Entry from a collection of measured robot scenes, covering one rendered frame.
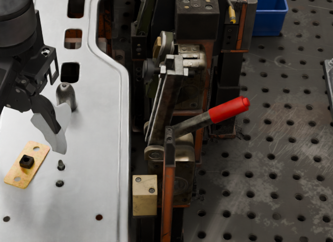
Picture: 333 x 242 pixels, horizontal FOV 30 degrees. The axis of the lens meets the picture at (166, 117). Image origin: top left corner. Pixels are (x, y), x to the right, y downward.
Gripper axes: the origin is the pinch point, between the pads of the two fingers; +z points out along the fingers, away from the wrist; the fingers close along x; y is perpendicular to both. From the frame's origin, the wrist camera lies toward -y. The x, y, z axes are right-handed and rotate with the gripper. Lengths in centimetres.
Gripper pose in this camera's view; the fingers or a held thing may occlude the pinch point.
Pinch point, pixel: (21, 143)
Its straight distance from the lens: 92.5
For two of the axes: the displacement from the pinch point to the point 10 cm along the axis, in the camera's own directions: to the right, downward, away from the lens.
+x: -9.4, -2.7, 2.0
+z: -0.3, 6.6, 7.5
